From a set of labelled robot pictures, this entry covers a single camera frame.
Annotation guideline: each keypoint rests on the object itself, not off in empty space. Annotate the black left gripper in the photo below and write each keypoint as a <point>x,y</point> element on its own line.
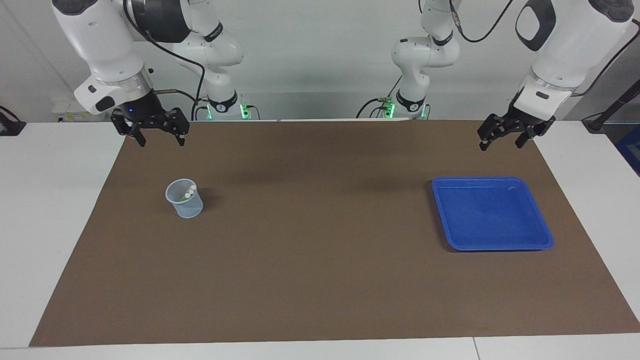
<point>525,120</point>

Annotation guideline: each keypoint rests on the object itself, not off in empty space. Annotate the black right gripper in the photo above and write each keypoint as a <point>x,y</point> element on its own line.
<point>142,107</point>

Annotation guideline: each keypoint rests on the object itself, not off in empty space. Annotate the black stand pole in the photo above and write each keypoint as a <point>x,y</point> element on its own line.
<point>595,124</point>

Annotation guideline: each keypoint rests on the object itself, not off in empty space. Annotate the translucent plastic cup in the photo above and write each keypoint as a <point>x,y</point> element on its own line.
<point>187,209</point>

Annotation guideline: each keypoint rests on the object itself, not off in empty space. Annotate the white power strip box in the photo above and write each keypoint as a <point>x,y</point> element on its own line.
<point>75,110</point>

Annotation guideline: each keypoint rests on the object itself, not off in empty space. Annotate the blue plastic tray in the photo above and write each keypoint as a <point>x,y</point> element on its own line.
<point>490,220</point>

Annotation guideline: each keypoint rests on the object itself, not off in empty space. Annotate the blue crate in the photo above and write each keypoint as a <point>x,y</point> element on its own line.
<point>631,147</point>

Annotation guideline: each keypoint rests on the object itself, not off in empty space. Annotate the brown table mat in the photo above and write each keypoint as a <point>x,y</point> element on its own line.
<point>320,250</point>

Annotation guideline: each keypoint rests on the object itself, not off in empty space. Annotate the black clamp mount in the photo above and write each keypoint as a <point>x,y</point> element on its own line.
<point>10,127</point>

